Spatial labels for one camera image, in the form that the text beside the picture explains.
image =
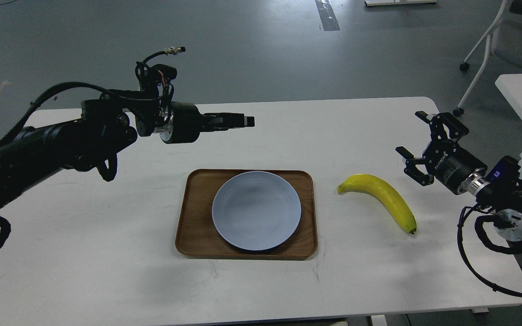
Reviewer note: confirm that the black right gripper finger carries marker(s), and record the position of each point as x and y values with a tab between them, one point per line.
444	127
410	169

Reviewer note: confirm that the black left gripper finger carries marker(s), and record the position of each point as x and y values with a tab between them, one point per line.
249	122
224	118

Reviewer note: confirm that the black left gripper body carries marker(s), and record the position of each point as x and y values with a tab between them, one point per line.
185	124

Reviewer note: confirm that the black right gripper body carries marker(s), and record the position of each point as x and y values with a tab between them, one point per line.
451	165

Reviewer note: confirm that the light blue plate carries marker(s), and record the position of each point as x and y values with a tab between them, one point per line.
256	210

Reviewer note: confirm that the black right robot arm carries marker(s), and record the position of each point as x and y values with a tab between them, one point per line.
499	190

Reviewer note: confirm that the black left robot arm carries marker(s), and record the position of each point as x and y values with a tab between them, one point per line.
107	125

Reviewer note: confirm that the yellow banana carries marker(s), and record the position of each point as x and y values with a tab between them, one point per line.
386	194

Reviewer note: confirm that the brown wooden tray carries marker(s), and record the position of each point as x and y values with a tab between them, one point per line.
197	236

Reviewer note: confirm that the grey office chair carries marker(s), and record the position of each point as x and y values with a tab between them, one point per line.
502	39

